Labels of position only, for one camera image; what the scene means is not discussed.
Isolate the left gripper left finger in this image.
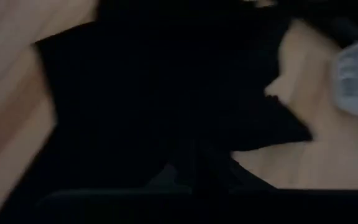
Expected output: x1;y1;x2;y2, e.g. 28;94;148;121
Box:
144;161;195;192

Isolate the black cloth garment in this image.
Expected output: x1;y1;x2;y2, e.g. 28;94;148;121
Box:
0;0;313;224

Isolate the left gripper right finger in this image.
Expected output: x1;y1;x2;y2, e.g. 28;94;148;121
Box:
203;157;279;191

